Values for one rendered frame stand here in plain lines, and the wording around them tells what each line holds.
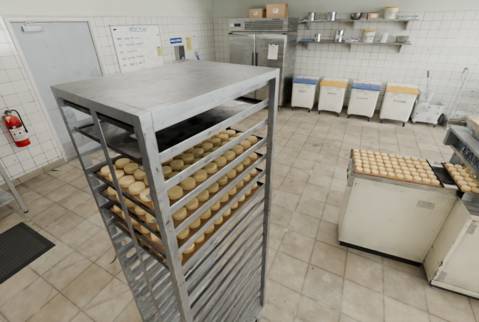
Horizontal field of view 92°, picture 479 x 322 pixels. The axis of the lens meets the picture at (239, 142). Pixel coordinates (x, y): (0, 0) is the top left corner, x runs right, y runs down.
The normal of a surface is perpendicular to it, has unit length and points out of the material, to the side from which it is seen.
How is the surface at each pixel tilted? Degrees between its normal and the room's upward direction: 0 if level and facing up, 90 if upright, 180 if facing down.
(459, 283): 90
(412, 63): 90
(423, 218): 90
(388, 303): 0
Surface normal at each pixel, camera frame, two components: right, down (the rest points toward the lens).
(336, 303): -0.01, -0.89
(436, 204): -0.37, 0.44
